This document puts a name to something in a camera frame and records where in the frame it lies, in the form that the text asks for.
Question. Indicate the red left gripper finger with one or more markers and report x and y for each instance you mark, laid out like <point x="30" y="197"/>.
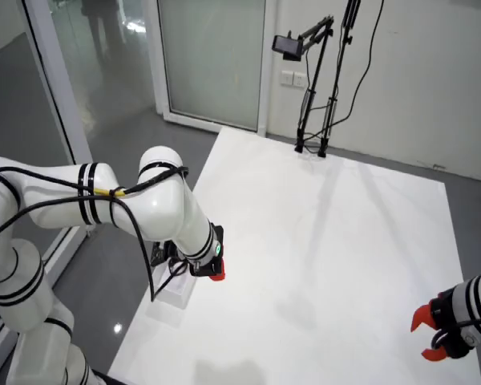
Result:
<point x="435" y="355"/>

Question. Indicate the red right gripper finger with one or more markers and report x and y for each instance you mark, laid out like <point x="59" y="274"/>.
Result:
<point x="220" y="276"/>
<point x="421" y="314"/>

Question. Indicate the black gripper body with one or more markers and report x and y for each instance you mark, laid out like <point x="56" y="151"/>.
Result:
<point x="453" y="341"/>
<point x="206" y="266"/>

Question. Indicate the white cardboard bin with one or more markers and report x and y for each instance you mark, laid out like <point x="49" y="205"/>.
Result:
<point x="176" y="297"/>

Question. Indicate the black boom stand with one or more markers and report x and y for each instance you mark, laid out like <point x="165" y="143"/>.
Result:
<point x="308" y="100"/>
<point x="331" y="112"/>

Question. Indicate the frosted glass door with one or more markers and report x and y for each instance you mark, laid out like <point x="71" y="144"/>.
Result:
<point x="212" y="60"/>

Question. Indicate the person in dark clothes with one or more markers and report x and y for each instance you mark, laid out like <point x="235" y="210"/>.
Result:
<point x="100" y="24"/>

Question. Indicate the black wrist camera board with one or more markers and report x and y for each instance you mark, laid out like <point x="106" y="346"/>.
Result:
<point x="164" y="253"/>

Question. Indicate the white wall switch plate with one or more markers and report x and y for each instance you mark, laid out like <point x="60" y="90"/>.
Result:
<point x="287" y="78"/>

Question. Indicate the white wall socket plate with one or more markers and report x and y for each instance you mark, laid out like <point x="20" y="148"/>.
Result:
<point x="300" y="79"/>

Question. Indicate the black camera on boom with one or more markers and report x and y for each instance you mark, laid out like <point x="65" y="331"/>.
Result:
<point x="286" y="45"/>

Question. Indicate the glass partition frame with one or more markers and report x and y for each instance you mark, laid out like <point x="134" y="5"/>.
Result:
<point x="52" y="72"/>

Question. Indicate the black camera stand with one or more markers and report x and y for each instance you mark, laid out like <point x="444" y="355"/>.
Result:
<point x="370" y="56"/>

